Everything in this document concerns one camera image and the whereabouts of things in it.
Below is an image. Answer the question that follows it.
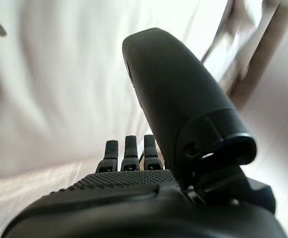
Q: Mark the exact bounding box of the beige upholstered bed frame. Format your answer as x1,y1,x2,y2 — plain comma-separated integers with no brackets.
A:
227,0,288,113

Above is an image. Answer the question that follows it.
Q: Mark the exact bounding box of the beige bedspread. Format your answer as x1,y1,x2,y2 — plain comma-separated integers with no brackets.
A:
0,0,234,175

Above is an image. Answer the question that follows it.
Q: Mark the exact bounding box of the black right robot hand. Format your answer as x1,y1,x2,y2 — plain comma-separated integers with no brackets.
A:
2,27,288,238

